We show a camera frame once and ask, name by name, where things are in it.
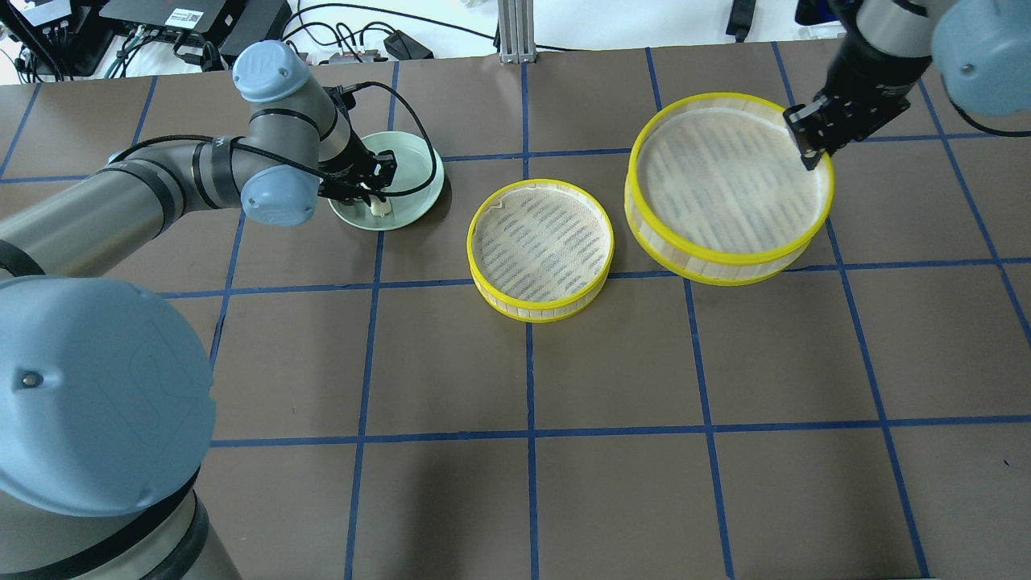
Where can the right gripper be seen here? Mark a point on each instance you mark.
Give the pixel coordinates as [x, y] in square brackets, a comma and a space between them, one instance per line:
[867, 80]

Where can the yellow steamer layer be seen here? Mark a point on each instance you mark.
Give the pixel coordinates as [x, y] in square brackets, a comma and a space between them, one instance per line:
[540, 250]
[717, 192]

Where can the black power adapter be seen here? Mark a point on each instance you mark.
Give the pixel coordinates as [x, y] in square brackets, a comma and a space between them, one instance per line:
[405, 48]

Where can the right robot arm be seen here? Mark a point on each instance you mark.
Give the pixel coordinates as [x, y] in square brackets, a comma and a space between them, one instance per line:
[980, 48]

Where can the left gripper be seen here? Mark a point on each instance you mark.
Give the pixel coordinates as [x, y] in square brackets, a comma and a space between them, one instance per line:
[352, 158]

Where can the black computer box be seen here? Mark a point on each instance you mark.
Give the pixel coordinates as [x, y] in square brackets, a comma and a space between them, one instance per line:
[230, 26]

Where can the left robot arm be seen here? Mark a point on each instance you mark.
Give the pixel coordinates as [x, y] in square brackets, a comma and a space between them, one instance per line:
[107, 412]

